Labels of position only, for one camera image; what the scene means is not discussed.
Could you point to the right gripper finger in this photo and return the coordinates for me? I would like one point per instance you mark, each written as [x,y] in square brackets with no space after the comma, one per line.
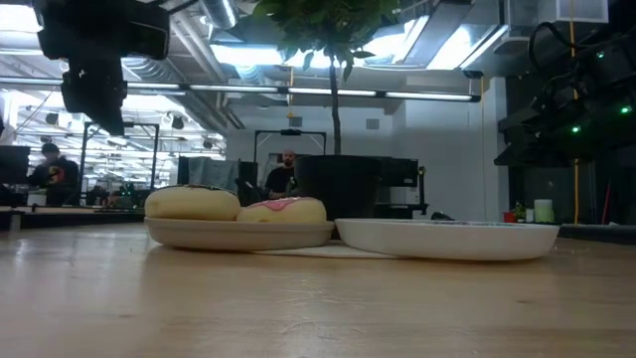
[541,154]
[526,123]

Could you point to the silver spiral duct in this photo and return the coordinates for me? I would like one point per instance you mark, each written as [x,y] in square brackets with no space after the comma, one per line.
[149,67]
[218,12]

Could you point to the black background machine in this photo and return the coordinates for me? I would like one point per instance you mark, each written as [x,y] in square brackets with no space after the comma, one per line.
[400,171]

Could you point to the small green background plant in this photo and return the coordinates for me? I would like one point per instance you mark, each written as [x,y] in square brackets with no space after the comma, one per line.
[520,213]

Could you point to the green potted plant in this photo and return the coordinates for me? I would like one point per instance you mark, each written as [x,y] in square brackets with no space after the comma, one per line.
[338,189]

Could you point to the person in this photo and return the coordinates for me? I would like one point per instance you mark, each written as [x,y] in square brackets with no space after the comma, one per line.
[54,174]
[280,181]

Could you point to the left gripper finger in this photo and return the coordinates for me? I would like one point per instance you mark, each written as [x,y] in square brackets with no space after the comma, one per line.
[114,123]

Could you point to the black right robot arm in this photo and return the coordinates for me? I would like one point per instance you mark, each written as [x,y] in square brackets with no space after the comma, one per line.
[616,79]

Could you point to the pale green cylinder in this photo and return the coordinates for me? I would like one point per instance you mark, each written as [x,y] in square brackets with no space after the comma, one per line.
[543,211]

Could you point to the black ceiling device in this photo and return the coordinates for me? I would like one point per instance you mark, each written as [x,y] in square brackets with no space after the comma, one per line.
[472,74]

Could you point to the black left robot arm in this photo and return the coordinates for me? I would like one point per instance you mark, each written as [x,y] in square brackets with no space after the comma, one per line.
[99,30]

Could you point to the tan round plate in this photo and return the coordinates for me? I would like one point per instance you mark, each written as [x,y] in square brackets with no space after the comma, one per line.
[238,236]

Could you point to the large pink frosted donut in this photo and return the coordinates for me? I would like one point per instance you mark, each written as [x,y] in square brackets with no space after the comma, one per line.
[283,211]

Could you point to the grey wall vent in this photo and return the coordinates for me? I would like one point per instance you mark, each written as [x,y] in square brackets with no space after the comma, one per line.
[295,122]
[372,124]

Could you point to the white round plate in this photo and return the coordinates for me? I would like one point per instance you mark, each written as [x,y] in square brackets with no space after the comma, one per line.
[447,241]

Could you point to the small white cup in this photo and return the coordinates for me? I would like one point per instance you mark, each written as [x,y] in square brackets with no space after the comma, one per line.
[529,216]

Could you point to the black computer monitor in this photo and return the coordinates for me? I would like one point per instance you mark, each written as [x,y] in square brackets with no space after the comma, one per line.
[14,165]

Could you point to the red cup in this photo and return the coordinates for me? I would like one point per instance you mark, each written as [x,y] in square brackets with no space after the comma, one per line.
[509,217]

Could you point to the grey cloth covered cabinet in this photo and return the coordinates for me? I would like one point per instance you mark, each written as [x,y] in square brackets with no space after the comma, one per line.
[213,171]

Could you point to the long ceiling light bar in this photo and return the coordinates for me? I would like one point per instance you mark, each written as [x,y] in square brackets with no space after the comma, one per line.
[248,89]

